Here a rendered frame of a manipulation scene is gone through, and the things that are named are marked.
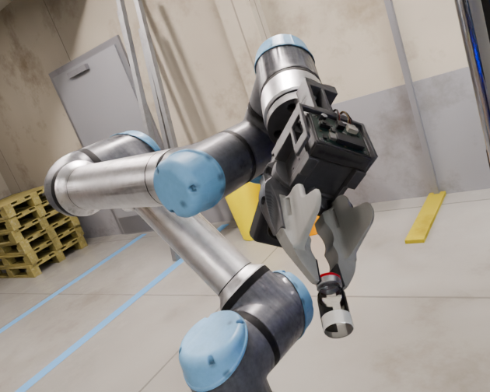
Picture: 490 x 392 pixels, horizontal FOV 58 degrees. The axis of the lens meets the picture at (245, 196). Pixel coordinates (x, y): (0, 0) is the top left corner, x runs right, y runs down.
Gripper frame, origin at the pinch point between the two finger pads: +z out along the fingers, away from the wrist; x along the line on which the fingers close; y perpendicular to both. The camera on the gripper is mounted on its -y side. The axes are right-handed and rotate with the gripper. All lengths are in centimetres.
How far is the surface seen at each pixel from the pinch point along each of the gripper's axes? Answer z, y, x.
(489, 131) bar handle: -55, -6, 56
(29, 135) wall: -498, -406, -132
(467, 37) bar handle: -64, 7, 43
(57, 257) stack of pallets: -350, -466, -55
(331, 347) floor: -85, -148, 103
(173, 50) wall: -389, -169, 11
